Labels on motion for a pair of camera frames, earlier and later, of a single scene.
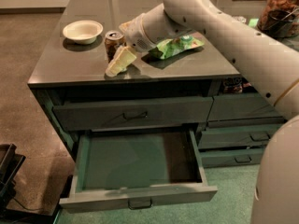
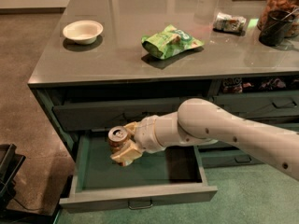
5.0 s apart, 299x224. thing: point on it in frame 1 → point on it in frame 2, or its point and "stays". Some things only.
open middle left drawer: (136, 168) stays
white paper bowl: (82, 32) stays
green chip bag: (169, 47) stays
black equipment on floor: (10, 163) stays
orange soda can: (113, 40) → (116, 136)
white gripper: (135, 35) → (146, 135)
